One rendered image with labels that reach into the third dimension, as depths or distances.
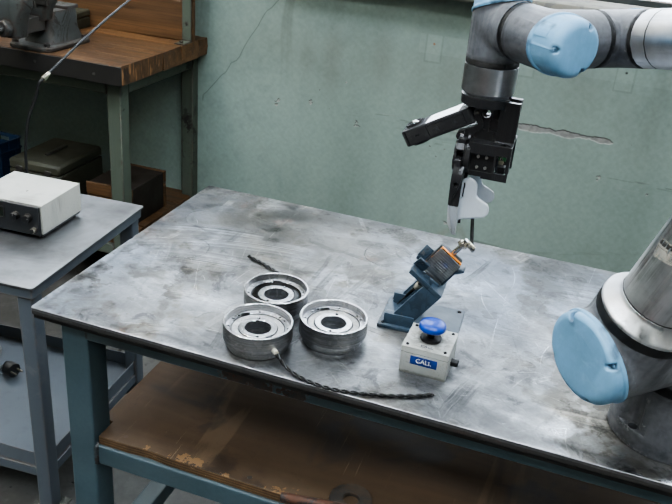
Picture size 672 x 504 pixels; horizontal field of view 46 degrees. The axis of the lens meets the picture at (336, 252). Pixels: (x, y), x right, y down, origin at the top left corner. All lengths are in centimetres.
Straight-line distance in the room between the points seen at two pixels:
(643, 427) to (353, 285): 54
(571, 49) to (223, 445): 85
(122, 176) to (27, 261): 102
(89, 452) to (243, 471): 28
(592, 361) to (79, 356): 80
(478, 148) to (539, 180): 162
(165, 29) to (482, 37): 196
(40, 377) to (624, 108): 188
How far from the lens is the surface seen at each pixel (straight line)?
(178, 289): 136
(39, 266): 172
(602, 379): 95
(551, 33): 102
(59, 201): 185
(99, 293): 135
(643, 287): 92
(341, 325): 124
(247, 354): 117
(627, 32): 110
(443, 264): 125
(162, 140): 321
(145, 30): 299
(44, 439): 186
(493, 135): 116
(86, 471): 151
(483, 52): 112
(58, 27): 277
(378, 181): 288
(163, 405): 150
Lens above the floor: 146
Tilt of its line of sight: 26 degrees down
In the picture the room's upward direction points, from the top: 5 degrees clockwise
